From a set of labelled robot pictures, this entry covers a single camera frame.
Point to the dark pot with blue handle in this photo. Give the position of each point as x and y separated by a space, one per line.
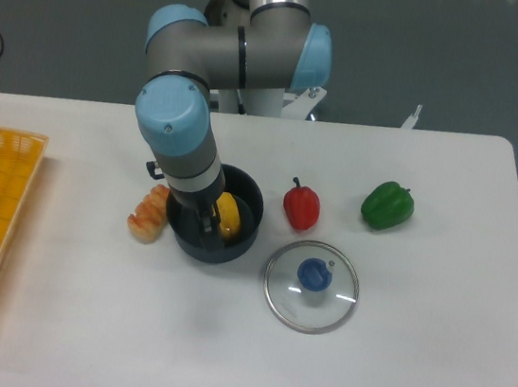
183 222

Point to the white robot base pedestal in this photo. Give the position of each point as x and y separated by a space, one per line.
295 105

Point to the orange toy shrimp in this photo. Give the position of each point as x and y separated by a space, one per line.
150 216

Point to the yellow toy bell pepper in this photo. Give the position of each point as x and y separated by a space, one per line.
230 214

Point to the glass lid with blue knob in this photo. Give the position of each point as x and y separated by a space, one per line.
311 287

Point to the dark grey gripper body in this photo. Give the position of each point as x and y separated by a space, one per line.
200 192

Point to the red toy bell pepper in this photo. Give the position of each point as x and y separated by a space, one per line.
301 206

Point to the green toy bell pepper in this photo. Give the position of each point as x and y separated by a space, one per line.
389 204

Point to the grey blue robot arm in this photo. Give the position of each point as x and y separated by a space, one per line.
188 56

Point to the white bracket behind table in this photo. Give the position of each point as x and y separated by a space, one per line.
411 121

